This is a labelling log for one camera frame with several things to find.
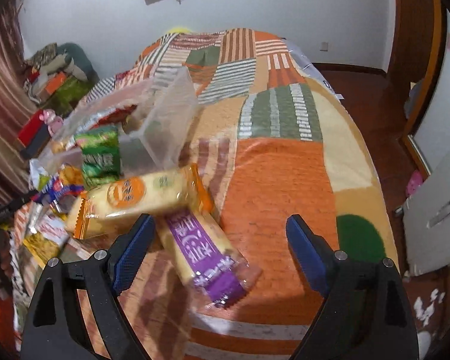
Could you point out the blue white snack packet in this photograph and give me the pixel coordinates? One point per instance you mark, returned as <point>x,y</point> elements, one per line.
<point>67,182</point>

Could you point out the purple cake roll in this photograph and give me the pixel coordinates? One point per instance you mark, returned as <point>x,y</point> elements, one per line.
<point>205,261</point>

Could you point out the pile of clothes and boxes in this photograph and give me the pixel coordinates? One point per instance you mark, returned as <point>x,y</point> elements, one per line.
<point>58,77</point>

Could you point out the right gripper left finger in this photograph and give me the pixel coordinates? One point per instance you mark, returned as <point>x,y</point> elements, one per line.
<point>55,326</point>

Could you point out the orange label cracker pack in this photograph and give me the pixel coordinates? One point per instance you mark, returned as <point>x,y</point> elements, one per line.
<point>114,207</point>

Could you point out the patchwork striped bed blanket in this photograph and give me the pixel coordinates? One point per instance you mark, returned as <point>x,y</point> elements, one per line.
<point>271,140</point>

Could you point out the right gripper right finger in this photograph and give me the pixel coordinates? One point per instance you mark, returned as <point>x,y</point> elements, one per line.
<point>365,312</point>

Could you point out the clear plastic storage box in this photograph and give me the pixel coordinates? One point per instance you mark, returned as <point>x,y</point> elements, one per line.
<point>153,118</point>

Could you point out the pink plush toy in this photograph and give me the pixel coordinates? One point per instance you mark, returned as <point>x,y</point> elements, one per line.
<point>52,121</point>

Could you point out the white wardrobe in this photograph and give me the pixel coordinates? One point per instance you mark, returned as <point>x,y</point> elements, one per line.
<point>427,211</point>

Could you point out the yellow fries snack packet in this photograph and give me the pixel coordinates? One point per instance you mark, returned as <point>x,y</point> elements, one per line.
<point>46,237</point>

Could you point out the striped curtain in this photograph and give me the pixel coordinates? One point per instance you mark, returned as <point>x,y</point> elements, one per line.
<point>15,107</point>

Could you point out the green snack packet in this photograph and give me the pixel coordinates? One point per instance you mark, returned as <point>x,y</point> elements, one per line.
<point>101,159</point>

